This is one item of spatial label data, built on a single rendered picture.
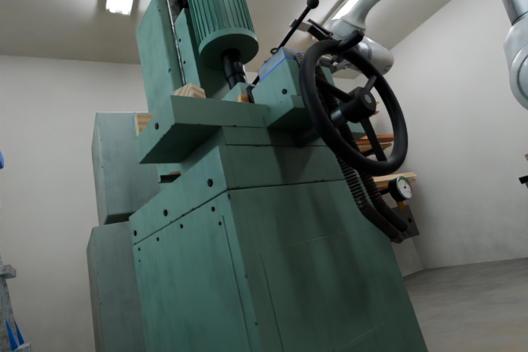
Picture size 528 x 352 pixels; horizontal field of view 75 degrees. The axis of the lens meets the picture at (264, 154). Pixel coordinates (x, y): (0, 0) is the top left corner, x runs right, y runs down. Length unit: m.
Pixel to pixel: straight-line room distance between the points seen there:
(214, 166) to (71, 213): 2.51
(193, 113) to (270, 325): 0.40
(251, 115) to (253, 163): 0.11
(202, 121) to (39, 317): 2.53
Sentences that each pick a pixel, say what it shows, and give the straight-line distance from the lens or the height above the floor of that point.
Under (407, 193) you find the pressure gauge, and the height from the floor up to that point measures 0.64.
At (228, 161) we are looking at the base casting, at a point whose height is 0.76.
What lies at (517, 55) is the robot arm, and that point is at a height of 0.82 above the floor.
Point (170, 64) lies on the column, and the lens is 1.17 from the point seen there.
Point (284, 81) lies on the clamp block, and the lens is 0.74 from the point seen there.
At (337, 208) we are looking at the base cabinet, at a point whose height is 0.64.
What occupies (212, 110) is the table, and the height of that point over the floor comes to 0.87.
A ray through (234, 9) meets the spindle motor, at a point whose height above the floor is 1.25.
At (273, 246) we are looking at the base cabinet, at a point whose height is 0.59.
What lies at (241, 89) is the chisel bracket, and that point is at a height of 1.01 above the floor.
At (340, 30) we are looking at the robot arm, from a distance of 1.30.
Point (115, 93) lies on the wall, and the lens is 3.55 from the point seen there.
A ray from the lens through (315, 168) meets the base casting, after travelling 0.80.
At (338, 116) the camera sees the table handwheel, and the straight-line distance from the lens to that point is 0.70.
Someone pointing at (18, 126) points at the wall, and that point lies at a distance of 3.38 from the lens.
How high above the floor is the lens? 0.58
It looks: 17 degrees up
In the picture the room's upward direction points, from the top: 14 degrees counter-clockwise
